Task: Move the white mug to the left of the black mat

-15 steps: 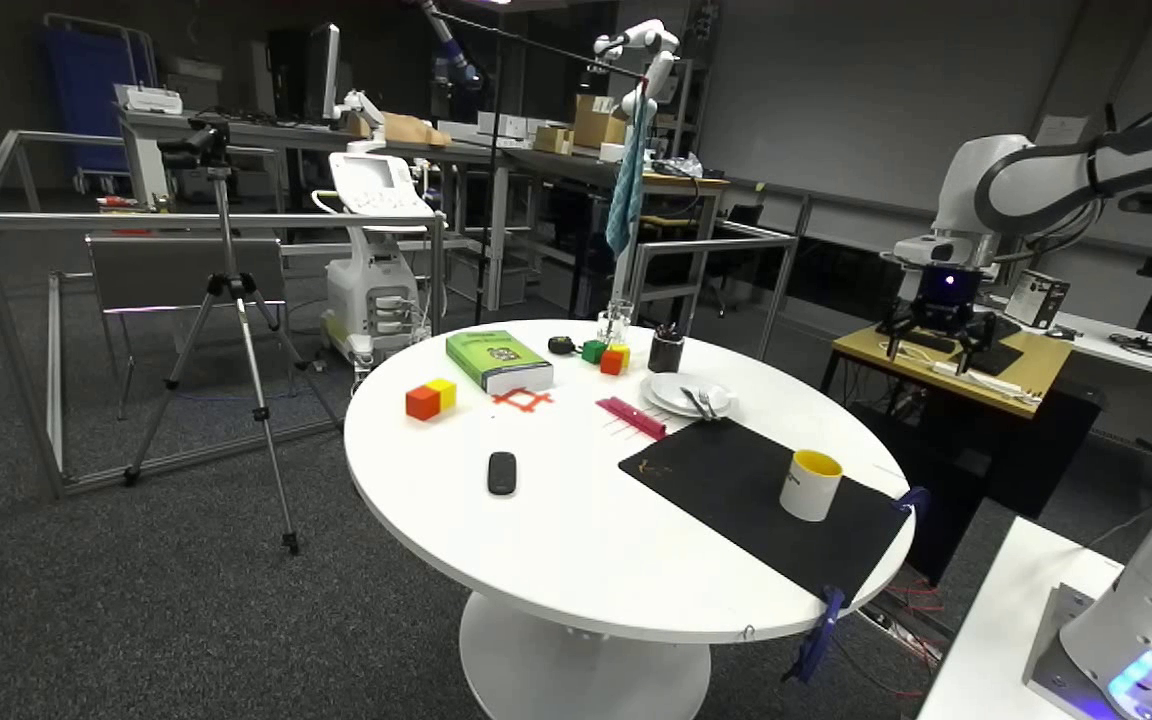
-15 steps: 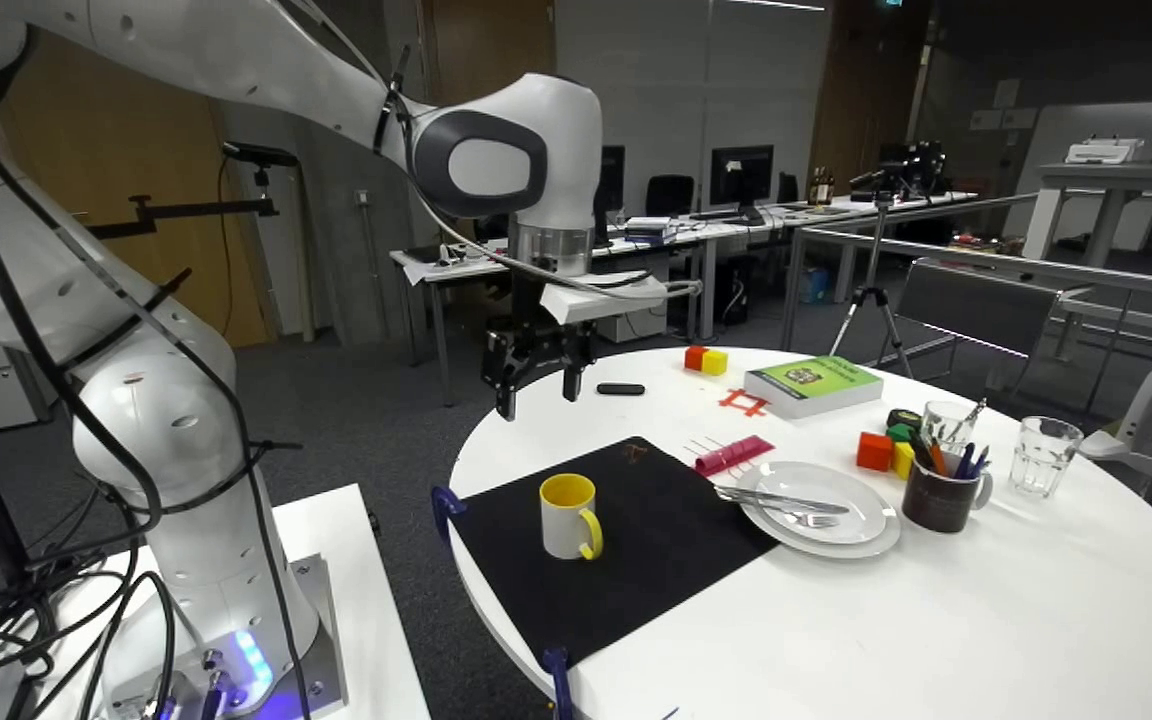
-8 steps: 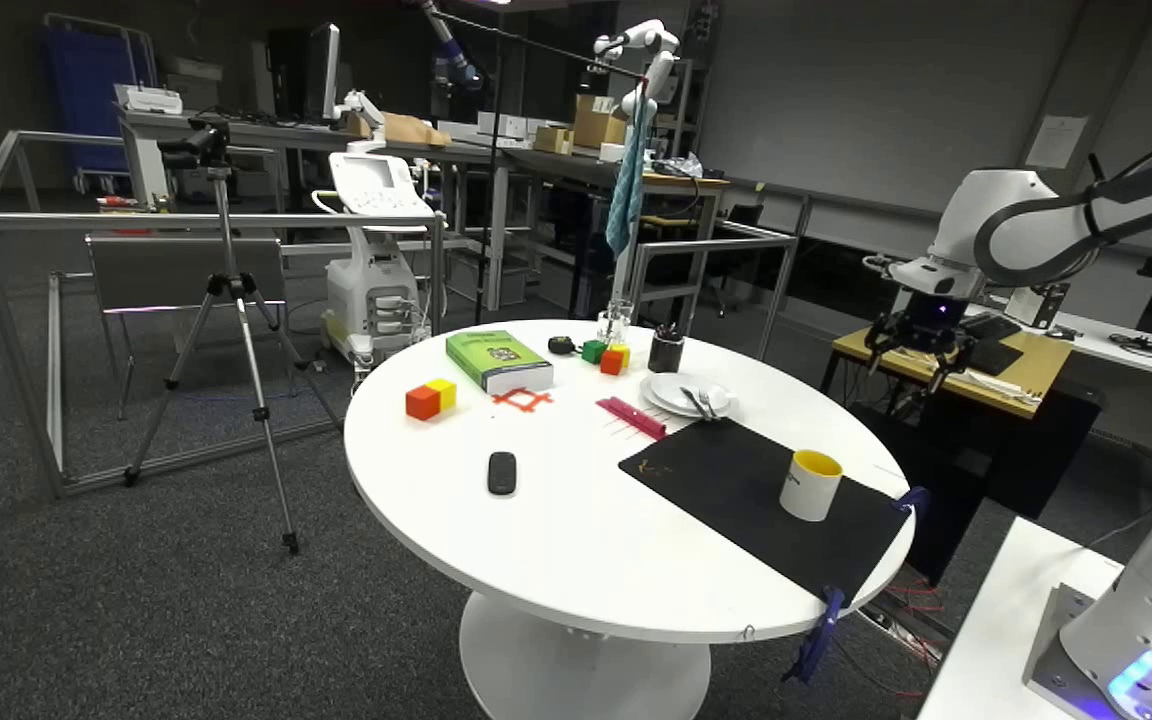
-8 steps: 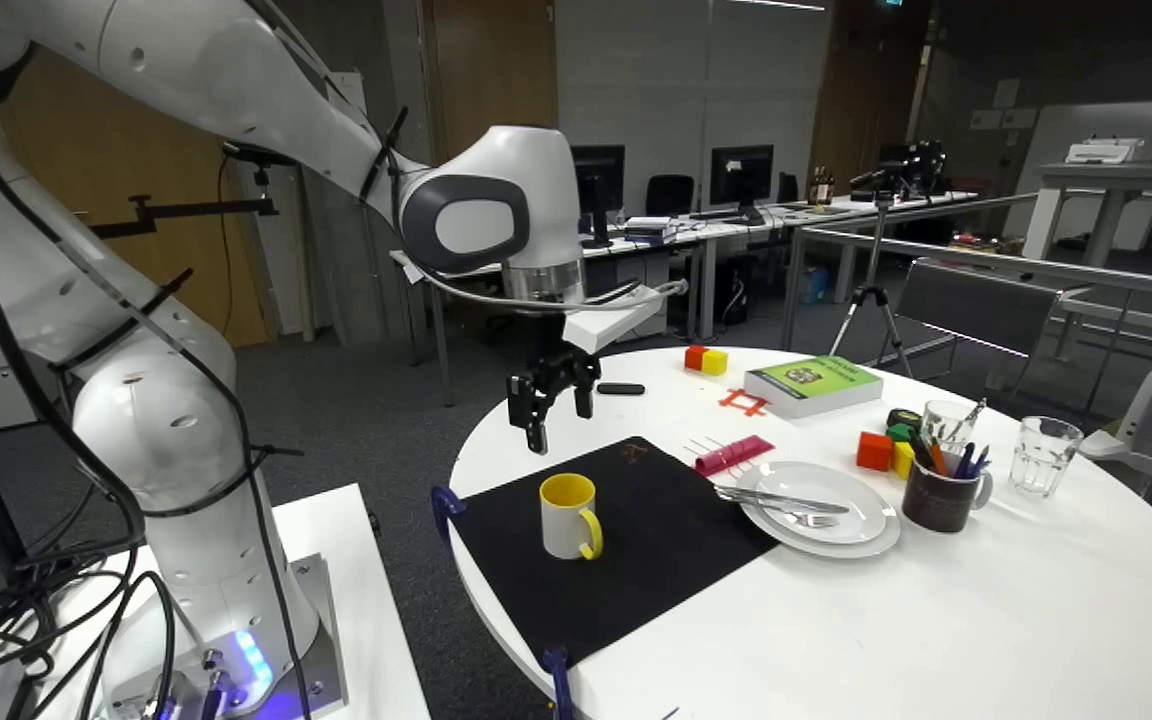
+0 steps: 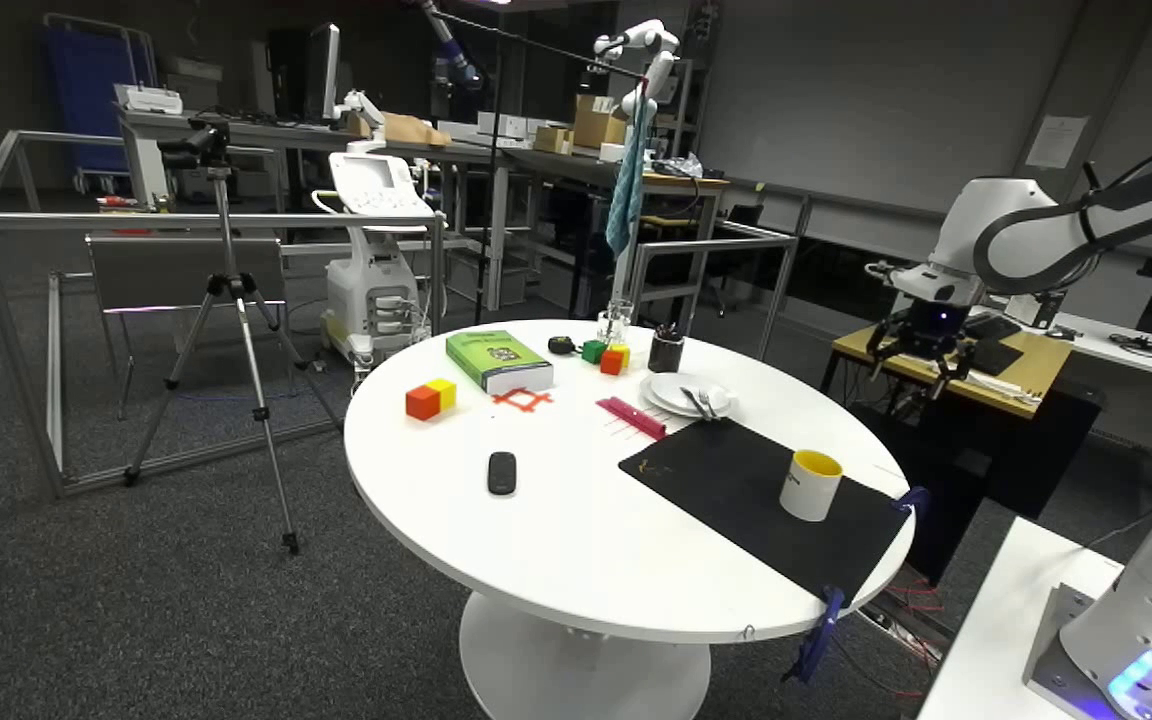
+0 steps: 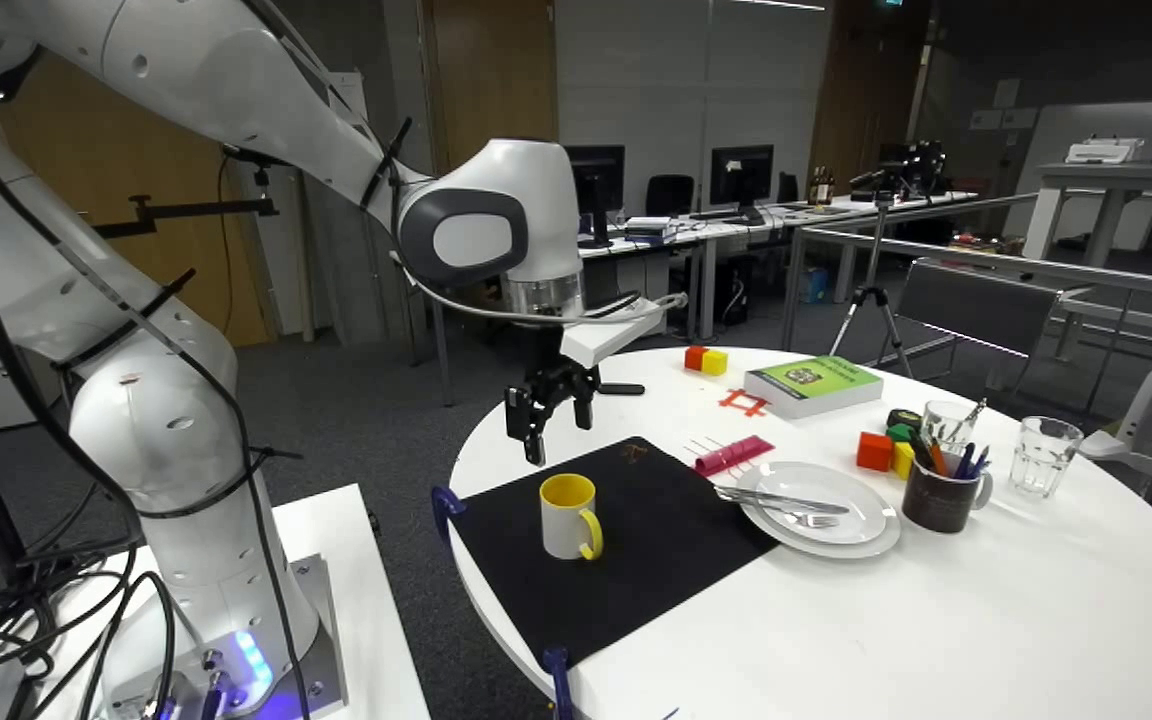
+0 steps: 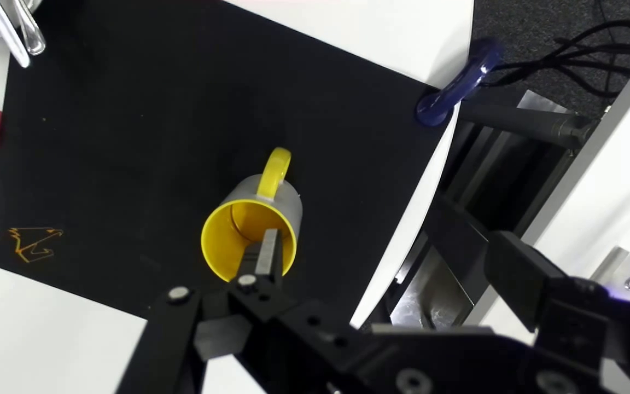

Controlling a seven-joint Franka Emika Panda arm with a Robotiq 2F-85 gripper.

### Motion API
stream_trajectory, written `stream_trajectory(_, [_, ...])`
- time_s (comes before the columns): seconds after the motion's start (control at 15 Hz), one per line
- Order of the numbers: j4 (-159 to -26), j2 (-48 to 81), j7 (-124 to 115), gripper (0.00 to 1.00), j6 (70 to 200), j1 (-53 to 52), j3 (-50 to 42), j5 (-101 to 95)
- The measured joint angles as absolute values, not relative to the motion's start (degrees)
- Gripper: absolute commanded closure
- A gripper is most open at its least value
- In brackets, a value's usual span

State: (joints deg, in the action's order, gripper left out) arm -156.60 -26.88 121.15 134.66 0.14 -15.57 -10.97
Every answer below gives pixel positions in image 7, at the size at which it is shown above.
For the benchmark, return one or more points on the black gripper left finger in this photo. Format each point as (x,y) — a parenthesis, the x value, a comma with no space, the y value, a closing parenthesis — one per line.
(262,263)

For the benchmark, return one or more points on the black mat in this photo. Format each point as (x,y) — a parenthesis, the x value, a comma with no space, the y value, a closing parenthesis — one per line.
(143,115)

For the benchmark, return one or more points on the silver cutlery on plate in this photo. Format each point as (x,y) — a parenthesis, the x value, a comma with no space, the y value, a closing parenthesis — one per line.
(20,30)

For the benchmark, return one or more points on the white robot base table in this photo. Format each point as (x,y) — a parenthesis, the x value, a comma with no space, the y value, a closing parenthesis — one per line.
(585,224)

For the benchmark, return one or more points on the blue clamp near robot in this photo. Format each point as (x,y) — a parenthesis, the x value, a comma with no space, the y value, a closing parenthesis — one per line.
(435,109)

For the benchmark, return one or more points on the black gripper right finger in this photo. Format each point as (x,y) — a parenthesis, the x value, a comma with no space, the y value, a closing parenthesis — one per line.
(520,275)

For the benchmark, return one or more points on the white mug yellow inside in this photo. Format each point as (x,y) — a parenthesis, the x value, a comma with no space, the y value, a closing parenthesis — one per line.
(257,204)

